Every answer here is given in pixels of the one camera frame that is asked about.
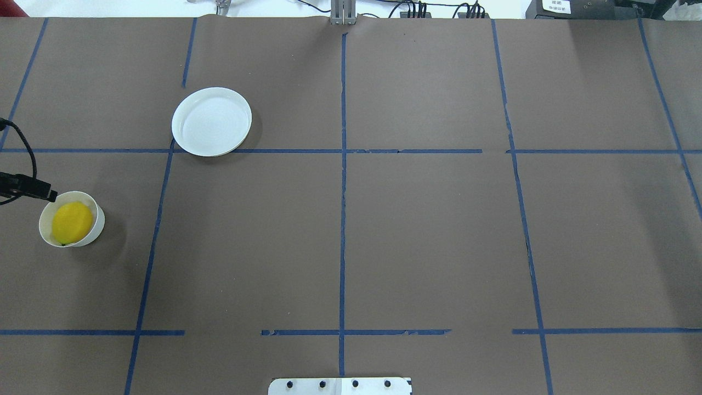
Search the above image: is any white plate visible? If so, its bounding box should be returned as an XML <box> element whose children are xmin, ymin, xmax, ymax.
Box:
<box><xmin>171</xmin><ymin>87</ymin><xmax>253</xmax><ymax>157</ymax></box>

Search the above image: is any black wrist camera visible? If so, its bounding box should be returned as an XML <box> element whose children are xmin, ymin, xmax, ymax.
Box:
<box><xmin>1</xmin><ymin>172</ymin><xmax>58</xmax><ymax>204</ymax></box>

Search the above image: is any aluminium frame post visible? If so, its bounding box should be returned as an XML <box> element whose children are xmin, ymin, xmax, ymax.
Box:
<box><xmin>330</xmin><ymin>0</ymin><xmax>358</xmax><ymax>26</ymax></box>

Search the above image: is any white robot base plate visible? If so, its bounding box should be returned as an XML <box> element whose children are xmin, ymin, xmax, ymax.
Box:
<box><xmin>268</xmin><ymin>377</ymin><xmax>413</xmax><ymax>394</ymax></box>

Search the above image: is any white bowl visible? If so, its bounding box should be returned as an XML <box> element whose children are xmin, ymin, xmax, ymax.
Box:
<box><xmin>38</xmin><ymin>191</ymin><xmax>105</xmax><ymax>248</ymax></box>

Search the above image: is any black box device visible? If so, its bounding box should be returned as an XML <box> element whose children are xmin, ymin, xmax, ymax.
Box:
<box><xmin>525</xmin><ymin>1</ymin><xmax>638</xmax><ymax>20</ymax></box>

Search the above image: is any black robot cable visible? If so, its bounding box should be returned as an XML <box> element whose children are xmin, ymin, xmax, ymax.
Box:
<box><xmin>0</xmin><ymin>117</ymin><xmax>38</xmax><ymax>206</ymax></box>

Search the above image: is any yellow lemon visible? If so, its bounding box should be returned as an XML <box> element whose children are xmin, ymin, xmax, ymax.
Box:
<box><xmin>51</xmin><ymin>201</ymin><xmax>94</xmax><ymax>245</ymax></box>

